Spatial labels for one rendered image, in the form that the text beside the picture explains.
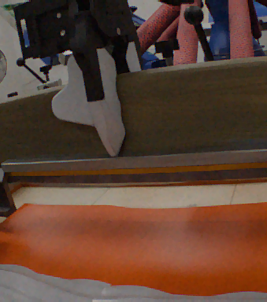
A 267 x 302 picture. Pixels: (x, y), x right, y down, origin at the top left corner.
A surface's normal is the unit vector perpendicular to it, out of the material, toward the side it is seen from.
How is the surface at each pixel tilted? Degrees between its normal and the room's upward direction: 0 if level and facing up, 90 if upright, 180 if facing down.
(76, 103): 83
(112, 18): 90
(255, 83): 90
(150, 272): 0
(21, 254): 0
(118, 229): 0
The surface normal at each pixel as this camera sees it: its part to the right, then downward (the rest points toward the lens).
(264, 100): -0.39, 0.35
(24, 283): -0.44, -0.61
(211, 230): -0.20, -0.93
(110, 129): 0.52, 0.48
